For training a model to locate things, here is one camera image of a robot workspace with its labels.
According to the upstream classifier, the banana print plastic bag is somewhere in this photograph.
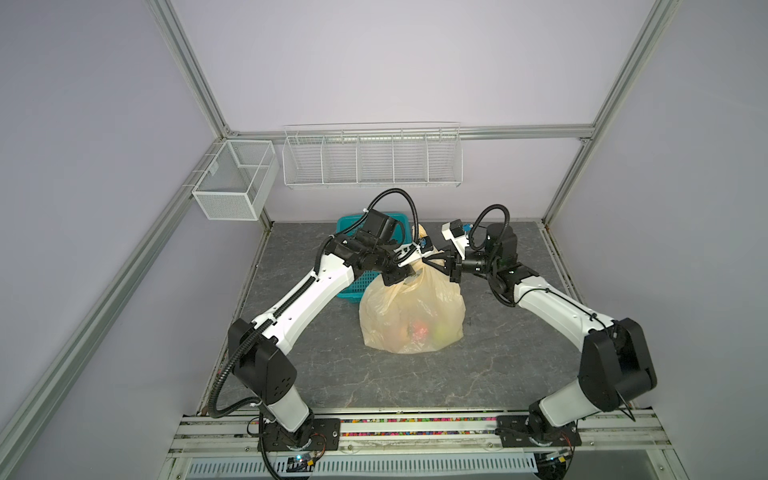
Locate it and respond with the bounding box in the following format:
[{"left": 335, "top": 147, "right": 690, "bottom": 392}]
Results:
[{"left": 359, "top": 260, "right": 466, "bottom": 355}]

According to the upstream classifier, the large red fake strawberry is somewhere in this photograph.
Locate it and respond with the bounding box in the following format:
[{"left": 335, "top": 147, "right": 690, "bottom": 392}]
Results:
[{"left": 409, "top": 320, "right": 430, "bottom": 342}]

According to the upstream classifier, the green fake pear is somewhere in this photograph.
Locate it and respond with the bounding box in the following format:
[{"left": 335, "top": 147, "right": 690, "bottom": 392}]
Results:
[{"left": 431, "top": 322, "right": 463, "bottom": 349}]

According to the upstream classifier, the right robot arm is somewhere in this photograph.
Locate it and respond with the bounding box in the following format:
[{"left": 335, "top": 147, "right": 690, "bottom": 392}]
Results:
[{"left": 423, "top": 220, "right": 657, "bottom": 442}]

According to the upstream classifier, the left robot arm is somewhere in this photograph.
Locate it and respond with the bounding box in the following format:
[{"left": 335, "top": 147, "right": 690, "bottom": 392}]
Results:
[{"left": 208, "top": 209, "right": 421, "bottom": 444}]

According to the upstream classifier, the white mesh box basket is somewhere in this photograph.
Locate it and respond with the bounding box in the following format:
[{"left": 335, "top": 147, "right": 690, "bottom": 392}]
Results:
[{"left": 192, "top": 140, "right": 279, "bottom": 221}]

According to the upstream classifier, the white vent grille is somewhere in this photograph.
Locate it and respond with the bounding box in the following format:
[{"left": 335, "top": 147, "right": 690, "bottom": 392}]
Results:
[{"left": 186, "top": 452, "right": 538, "bottom": 479}]

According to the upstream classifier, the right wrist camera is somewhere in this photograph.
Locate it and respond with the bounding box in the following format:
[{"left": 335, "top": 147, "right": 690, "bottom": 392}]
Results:
[{"left": 441, "top": 219, "right": 469, "bottom": 259}]

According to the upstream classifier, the white wire wall rack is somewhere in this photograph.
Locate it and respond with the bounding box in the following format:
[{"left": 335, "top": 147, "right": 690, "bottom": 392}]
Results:
[{"left": 282, "top": 122, "right": 464, "bottom": 189}]

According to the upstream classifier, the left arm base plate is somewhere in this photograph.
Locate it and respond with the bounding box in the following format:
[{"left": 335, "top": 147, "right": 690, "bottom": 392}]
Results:
[{"left": 260, "top": 417, "right": 341, "bottom": 452}]

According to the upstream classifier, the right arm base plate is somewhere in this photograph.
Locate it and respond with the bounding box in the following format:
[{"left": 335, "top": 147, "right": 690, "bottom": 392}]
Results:
[{"left": 494, "top": 414, "right": 582, "bottom": 448}]

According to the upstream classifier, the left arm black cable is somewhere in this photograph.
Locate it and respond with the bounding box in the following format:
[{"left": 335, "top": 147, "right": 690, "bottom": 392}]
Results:
[{"left": 207, "top": 188, "right": 420, "bottom": 480}]

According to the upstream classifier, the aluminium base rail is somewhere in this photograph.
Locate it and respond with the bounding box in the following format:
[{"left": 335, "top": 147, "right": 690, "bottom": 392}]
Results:
[{"left": 167, "top": 409, "right": 672, "bottom": 458}]

